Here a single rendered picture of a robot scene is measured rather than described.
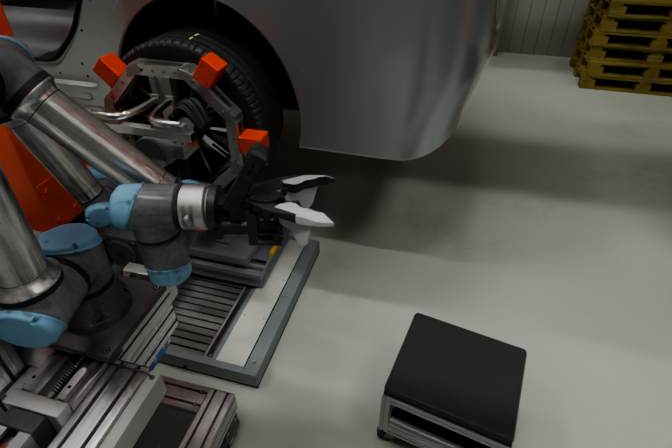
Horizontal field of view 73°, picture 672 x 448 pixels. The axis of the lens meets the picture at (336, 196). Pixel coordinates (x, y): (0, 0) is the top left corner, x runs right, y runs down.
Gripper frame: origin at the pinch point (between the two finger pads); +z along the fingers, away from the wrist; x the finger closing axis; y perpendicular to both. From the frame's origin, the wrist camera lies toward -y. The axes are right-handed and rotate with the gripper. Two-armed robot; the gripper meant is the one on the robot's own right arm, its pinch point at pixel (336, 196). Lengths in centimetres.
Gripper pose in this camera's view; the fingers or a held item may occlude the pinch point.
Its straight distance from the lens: 72.3
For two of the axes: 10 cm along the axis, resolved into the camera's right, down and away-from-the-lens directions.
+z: 10.0, 0.1, -0.1
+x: -0.1, 4.6, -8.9
